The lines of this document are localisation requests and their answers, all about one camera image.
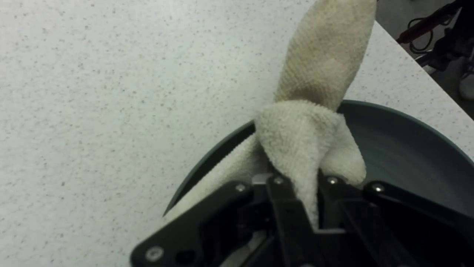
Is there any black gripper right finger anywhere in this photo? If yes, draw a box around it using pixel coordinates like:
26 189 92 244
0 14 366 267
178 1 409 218
317 172 474 267

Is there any beige cloth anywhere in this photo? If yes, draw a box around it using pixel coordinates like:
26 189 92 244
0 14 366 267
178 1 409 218
164 0 379 231

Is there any dark green round plate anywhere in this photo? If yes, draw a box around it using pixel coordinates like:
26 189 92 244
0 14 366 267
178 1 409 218
163 99 474 219

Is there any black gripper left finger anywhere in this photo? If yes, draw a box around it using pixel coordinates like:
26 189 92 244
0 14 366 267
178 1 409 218
129 172 317 267

